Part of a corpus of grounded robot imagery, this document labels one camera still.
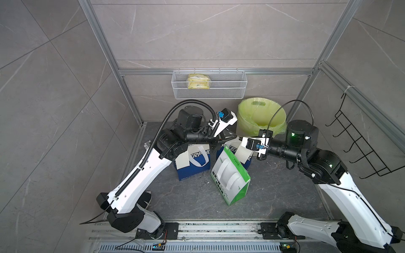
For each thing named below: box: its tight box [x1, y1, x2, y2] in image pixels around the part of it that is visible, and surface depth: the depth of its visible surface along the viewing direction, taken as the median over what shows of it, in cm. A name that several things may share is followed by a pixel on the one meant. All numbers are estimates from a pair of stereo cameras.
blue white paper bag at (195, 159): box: [174, 143, 211, 181], surface depth 83 cm
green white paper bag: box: [210, 145, 252, 207], surface depth 73 cm
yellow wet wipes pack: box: [187, 73, 210, 90], surface depth 89 cm
